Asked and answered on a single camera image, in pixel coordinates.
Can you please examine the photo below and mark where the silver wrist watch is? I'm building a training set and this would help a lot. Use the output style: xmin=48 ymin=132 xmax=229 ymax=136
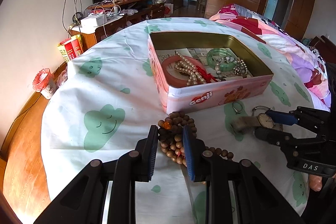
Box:
xmin=231 ymin=113 xmax=275 ymax=134

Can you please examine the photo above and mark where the silver bead bracelet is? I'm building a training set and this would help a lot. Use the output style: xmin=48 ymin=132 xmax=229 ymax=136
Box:
xmin=213 ymin=56 xmax=249 ymax=79

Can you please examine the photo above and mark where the green jade bracelet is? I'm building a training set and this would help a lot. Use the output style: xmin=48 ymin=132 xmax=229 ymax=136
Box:
xmin=206 ymin=48 xmax=238 ymax=72

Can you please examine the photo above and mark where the pink bangle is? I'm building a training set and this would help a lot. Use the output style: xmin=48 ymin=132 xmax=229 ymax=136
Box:
xmin=161 ymin=54 xmax=207 ymax=88

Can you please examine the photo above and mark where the brown wooden bead mala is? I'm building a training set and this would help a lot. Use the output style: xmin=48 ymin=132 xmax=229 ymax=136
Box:
xmin=157 ymin=111 xmax=235 ymax=168

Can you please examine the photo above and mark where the pearl necklace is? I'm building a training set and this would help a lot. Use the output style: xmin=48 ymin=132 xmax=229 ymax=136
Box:
xmin=174 ymin=50 xmax=208 ymax=87

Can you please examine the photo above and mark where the person right hand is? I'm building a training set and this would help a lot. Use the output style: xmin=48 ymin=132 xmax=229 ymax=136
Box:
xmin=309 ymin=174 xmax=335 ymax=192

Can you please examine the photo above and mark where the patchwork pink quilt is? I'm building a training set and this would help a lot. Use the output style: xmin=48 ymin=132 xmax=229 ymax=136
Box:
xmin=210 ymin=4 xmax=331 ymax=108

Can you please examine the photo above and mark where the pink metal tin box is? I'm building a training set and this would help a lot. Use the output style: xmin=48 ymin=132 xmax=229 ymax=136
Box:
xmin=148 ymin=31 xmax=273 ymax=114

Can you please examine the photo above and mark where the red lined waste bin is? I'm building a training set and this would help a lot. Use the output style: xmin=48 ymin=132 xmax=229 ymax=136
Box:
xmin=32 ymin=68 xmax=57 ymax=100

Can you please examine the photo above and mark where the red yellow box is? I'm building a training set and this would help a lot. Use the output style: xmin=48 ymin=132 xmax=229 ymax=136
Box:
xmin=57 ymin=35 xmax=83 ymax=63

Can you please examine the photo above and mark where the wooden tv cabinet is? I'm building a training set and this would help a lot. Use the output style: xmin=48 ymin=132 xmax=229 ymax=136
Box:
xmin=69 ymin=0 xmax=165 ymax=51

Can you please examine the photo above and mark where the white device box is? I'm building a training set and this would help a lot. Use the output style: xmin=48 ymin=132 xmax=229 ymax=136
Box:
xmin=80 ymin=14 xmax=107 ymax=28

